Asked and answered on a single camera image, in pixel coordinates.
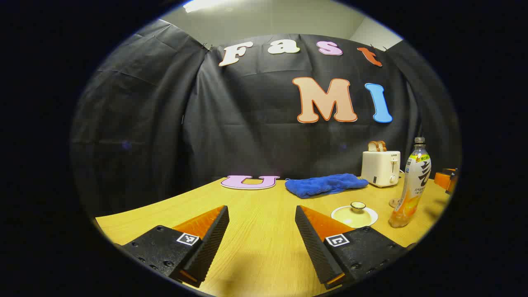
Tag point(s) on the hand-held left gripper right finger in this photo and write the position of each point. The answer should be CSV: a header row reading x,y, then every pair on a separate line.
x,y
313,243

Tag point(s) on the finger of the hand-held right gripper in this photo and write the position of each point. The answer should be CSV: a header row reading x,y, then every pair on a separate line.
x,y
442,180

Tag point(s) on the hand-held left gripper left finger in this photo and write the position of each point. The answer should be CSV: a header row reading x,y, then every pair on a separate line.
x,y
212,243

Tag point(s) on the clear labelled water bottle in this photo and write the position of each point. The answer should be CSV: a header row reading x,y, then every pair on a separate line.
x,y
412,185

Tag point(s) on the cream teacup lid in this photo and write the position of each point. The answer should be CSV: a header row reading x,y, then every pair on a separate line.
x,y
355,218

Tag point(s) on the round brown coaster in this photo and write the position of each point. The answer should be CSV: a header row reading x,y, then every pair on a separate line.
x,y
393,203

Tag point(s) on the blue towel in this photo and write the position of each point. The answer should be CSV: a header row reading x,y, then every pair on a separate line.
x,y
321,185

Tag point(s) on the purple paper cutout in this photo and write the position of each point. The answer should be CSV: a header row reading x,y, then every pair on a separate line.
x,y
231,183

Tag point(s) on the white toaster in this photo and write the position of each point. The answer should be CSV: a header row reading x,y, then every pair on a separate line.
x,y
377,169

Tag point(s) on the bread slice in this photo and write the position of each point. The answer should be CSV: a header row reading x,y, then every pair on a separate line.
x,y
383,145
373,146

